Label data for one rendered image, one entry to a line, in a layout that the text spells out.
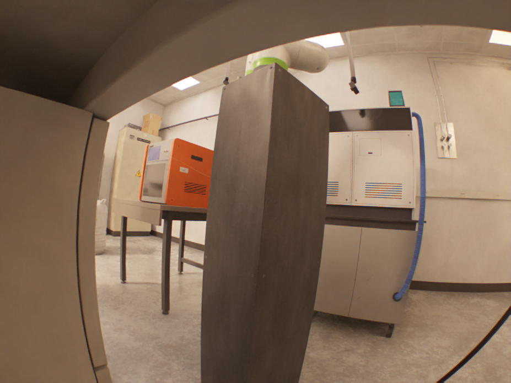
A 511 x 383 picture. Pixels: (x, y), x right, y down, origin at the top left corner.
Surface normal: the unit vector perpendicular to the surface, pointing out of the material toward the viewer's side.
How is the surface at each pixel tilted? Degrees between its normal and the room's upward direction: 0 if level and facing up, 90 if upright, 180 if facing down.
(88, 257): 90
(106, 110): 180
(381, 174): 90
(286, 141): 90
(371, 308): 90
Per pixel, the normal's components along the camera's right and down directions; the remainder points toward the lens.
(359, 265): -0.54, -0.11
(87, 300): 0.84, 0.04
